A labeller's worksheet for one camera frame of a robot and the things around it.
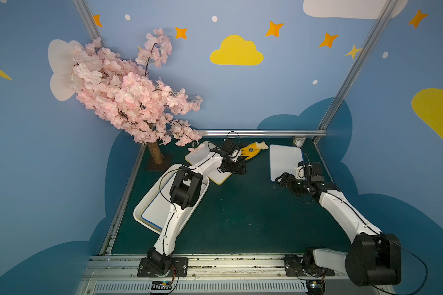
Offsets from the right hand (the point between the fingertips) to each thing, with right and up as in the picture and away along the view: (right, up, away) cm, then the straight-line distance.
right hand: (285, 180), depth 87 cm
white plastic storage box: (-64, -5, +3) cm, 65 cm away
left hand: (-20, +5, +15) cm, 26 cm away
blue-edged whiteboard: (+8, +10, +25) cm, 28 cm away
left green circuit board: (-55, -40, -15) cm, 70 cm away
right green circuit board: (+8, -41, -14) cm, 44 cm away
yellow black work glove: (-11, +17, +27) cm, 34 cm away
